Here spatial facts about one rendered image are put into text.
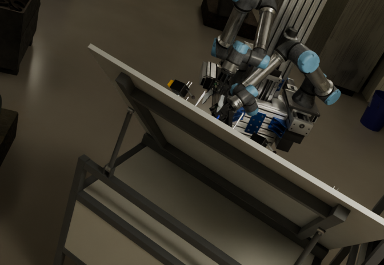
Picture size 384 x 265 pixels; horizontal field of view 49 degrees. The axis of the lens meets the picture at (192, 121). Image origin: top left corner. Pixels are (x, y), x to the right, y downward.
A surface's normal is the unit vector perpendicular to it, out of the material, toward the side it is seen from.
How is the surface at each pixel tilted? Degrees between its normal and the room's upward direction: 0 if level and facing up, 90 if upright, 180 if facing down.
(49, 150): 0
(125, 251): 90
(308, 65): 86
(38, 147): 0
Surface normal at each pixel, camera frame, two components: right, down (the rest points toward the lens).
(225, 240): 0.32, -0.80
